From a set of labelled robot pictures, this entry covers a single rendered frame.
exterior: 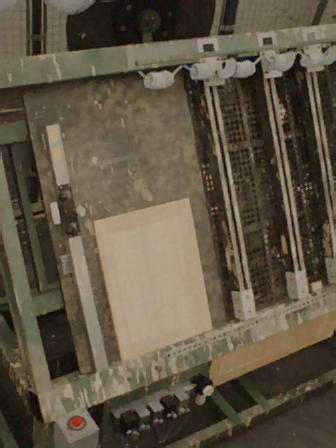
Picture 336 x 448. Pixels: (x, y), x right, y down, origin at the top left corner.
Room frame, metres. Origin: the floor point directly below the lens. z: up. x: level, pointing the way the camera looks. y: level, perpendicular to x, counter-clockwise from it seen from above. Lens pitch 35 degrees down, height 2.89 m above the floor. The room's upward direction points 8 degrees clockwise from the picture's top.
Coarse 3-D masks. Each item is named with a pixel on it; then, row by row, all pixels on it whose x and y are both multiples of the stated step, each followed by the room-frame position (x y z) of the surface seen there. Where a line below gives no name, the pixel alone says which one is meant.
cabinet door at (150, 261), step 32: (96, 224) 2.17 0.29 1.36; (128, 224) 2.23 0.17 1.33; (160, 224) 2.31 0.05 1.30; (192, 224) 2.38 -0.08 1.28; (128, 256) 2.17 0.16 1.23; (160, 256) 2.24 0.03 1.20; (192, 256) 2.31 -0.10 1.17; (128, 288) 2.10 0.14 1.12; (160, 288) 2.17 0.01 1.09; (192, 288) 2.24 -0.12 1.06; (128, 320) 2.03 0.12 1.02; (160, 320) 2.10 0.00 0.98; (192, 320) 2.17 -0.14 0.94; (128, 352) 1.96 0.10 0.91
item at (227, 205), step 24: (216, 48) 2.74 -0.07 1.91; (216, 72) 2.65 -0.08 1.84; (216, 96) 2.67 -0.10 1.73; (216, 120) 2.64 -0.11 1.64; (216, 144) 2.57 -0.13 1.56; (216, 168) 2.53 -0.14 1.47; (216, 192) 2.51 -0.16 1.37; (240, 240) 2.41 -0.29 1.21; (240, 264) 2.36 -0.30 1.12; (240, 288) 2.31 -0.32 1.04; (240, 312) 2.27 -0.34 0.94
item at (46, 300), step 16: (0, 128) 2.21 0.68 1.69; (16, 128) 2.24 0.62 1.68; (288, 128) 2.99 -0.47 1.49; (0, 144) 2.18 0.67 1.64; (16, 144) 2.23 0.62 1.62; (16, 160) 2.19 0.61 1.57; (16, 176) 2.17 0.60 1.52; (32, 224) 2.10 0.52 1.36; (304, 224) 2.75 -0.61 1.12; (320, 224) 2.80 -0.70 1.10; (32, 240) 2.07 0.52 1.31; (32, 256) 2.04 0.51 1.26; (48, 288) 2.00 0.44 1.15; (48, 304) 1.95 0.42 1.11
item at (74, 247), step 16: (48, 128) 2.24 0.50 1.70; (48, 144) 2.22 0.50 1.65; (64, 160) 2.21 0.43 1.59; (64, 176) 2.18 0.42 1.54; (64, 224) 2.09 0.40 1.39; (80, 240) 2.08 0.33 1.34; (80, 256) 2.05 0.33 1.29; (80, 272) 2.02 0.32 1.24; (80, 288) 1.98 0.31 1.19; (80, 304) 1.97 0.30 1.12; (96, 320) 1.95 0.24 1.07; (96, 336) 1.91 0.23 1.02; (96, 352) 1.88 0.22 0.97; (96, 368) 1.85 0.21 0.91
